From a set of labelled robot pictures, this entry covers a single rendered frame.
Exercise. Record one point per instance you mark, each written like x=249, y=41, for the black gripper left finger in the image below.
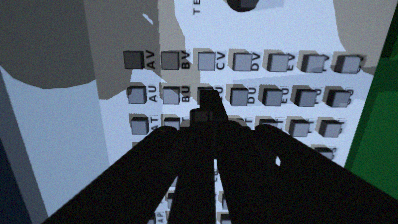
x=131, y=189

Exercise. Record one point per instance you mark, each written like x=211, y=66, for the light blue keypad machine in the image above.
x=52, y=141

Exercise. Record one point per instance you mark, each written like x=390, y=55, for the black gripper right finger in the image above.
x=321, y=191

